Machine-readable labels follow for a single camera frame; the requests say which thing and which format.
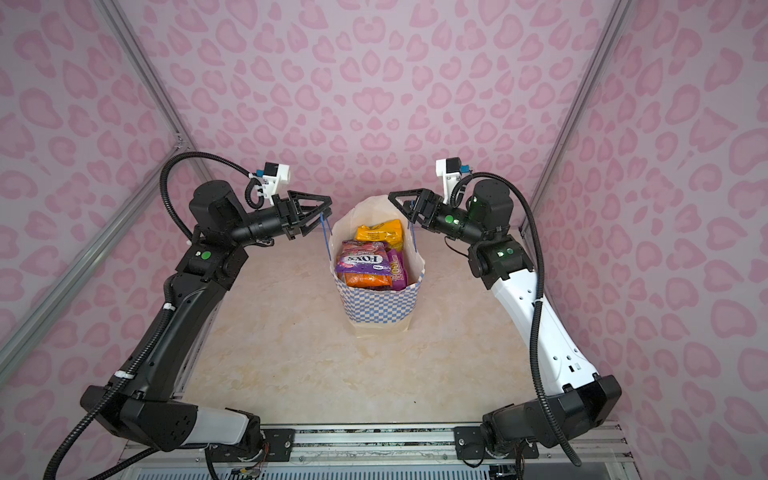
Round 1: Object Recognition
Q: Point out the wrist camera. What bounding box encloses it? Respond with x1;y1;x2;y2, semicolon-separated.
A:
245;162;291;210
435;157;470;203

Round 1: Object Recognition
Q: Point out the blue checkered paper bag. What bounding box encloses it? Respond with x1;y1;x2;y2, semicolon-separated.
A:
327;195;426;338

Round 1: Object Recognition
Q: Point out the small orange snack packet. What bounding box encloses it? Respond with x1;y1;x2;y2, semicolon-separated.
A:
341;273;391;290

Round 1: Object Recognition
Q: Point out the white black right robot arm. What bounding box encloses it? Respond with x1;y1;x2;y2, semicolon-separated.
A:
388;172;622;467

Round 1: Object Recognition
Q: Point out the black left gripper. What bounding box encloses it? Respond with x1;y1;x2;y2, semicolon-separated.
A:
227;193;331;251

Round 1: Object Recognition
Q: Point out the purple Fox's candy bag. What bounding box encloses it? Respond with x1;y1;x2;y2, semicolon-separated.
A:
335;240;391;276

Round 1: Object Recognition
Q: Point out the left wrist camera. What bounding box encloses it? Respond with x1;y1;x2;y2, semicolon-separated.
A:
245;162;291;210

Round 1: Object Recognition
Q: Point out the yellow orange candy bag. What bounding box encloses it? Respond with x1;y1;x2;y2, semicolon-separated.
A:
355;219;404;251

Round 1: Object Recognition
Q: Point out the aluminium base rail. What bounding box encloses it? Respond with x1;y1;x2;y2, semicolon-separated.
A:
119;422;640;479

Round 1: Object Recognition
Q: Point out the purple grape candy bag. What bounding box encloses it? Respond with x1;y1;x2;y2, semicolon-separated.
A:
387;249;408;291

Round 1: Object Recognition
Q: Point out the diagonal aluminium frame bar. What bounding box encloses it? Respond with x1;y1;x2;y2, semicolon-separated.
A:
1;137;189;384

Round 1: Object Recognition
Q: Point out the right aluminium corner post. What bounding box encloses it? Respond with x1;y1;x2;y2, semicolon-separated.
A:
530;0;637;213

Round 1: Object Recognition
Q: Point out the black corrugated right cable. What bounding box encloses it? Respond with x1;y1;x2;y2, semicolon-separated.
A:
449;171;583;468

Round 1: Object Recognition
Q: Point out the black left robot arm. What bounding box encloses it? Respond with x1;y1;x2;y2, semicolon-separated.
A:
80;180;332;459

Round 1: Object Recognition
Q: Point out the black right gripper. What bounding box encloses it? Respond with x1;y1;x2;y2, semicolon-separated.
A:
391;191;489;247

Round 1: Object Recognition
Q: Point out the aluminium corner frame post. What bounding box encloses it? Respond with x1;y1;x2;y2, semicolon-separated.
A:
94;0;197;151

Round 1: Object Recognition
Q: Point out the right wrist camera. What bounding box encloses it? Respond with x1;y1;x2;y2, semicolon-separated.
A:
435;157;470;203

